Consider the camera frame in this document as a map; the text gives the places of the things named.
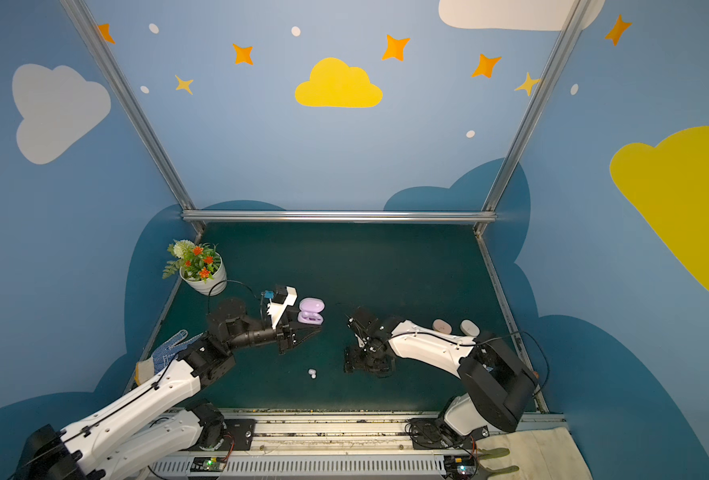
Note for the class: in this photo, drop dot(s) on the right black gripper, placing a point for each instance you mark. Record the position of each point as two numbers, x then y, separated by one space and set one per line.
366 339

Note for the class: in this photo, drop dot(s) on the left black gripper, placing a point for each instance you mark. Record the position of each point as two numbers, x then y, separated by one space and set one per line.
285 334

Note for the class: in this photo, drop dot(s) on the purple earbud charging case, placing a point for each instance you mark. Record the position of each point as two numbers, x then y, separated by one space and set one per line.
311 311

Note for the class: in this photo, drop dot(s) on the pink earbud charging case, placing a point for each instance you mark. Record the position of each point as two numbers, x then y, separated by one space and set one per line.
442 326

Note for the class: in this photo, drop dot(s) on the white earbud charging case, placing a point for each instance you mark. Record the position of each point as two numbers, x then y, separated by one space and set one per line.
470 328

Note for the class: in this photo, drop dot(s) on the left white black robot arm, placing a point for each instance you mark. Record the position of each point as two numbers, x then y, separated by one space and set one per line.
117 439

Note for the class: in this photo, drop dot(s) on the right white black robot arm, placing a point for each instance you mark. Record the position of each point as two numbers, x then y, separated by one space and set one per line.
498 385

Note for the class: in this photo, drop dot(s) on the white pot with flowers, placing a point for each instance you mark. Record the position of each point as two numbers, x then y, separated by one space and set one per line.
199 265

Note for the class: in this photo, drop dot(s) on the right green controller board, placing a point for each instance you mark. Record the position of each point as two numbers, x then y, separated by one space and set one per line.
460 467

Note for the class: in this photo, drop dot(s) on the green controller board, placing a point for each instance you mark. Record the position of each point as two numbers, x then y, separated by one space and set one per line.
460 467
208 464

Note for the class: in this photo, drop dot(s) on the blue dotted work glove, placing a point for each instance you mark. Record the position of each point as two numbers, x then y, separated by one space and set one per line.
161 357

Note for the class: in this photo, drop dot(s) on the left green controller board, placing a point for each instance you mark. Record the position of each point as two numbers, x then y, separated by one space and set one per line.
208 464

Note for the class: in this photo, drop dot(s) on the beige cloth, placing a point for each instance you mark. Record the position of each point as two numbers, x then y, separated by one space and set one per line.
541 454

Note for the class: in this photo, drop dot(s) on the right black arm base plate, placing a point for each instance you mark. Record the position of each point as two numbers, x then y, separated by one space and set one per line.
433 434

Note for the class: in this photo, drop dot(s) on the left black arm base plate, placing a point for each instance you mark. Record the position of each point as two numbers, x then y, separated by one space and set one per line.
237 434

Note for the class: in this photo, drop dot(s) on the green handled pliers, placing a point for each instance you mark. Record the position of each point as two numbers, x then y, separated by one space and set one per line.
489 463

